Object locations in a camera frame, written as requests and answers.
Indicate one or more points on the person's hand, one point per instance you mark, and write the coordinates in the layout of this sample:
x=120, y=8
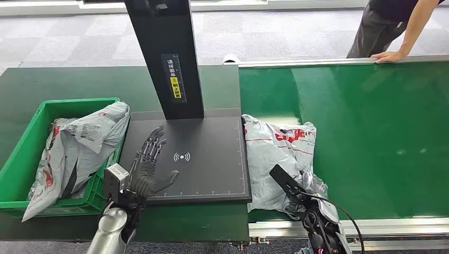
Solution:
x=387, y=56

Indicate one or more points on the grey labelled poly mailer package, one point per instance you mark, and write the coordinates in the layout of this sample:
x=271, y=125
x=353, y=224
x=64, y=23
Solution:
x=87, y=140

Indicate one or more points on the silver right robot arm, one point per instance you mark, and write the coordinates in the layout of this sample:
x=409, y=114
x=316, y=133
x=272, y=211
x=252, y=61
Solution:
x=324, y=238

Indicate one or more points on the person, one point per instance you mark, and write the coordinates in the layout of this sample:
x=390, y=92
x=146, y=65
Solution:
x=375, y=31

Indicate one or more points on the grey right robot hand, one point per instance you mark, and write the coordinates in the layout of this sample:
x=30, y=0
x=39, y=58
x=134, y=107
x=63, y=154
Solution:
x=298, y=209

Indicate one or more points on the green plastic crate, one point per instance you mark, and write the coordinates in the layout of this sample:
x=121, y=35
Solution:
x=14, y=175

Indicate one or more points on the person's forearm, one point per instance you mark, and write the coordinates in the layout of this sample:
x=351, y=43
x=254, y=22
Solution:
x=415, y=28

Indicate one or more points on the grey red-printed poly mailer package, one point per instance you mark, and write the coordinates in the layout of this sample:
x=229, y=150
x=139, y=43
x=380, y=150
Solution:
x=273, y=154

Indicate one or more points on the aluminium conveyor side rail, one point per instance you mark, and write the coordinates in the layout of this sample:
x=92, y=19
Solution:
x=315, y=62
x=386, y=226

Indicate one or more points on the metal frame bracket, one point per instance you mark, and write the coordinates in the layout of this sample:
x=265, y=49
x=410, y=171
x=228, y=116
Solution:
x=259, y=241

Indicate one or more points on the white conveyor roller end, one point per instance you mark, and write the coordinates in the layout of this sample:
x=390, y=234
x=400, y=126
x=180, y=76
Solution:
x=231, y=59

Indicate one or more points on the green conveyor belt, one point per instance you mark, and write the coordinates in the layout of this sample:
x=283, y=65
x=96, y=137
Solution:
x=368, y=140

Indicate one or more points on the black yellow label strip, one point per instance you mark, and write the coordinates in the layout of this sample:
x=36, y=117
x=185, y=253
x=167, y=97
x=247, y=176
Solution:
x=174, y=87

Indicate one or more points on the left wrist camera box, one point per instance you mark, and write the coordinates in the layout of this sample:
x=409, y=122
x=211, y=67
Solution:
x=115, y=180

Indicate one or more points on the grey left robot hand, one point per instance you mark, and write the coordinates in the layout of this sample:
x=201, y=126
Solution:
x=145, y=178

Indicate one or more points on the black inbound scanner machine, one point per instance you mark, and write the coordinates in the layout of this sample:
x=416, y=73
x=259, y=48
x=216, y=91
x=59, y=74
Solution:
x=210, y=164

